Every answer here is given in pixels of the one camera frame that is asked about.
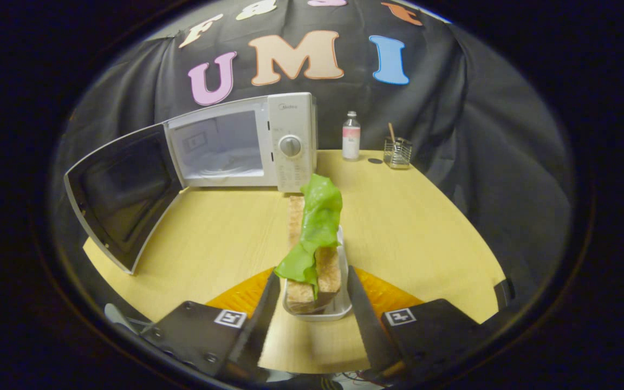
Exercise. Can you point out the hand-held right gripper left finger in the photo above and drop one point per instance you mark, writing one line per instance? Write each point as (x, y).
(260, 325)

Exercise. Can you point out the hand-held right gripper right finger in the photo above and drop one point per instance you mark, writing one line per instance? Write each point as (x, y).
(369, 330)

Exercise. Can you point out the sandwich with green lettuce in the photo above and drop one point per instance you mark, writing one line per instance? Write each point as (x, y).
(320, 216)

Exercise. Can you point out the white microwave oven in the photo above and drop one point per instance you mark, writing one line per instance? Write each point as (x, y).
(290, 124)

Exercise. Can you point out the white rectangular dish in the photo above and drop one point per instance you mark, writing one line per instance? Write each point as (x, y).
(343, 303)

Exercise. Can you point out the small clear bottle pink label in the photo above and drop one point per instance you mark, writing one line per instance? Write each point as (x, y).
(351, 138)

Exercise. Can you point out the wooden stick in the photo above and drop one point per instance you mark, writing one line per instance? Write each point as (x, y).
(391, 132)

